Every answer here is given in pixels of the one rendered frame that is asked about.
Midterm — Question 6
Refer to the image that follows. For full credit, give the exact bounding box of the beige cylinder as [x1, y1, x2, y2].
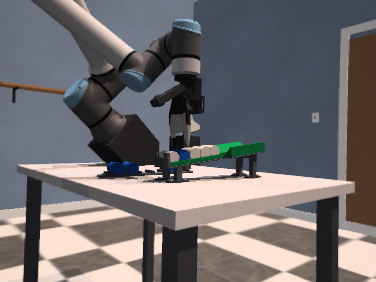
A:
[202, 145, 220, 156]
[159, 151, 179, 162]
[192, 146, 211, 157]
[182, 148, 201, 159]

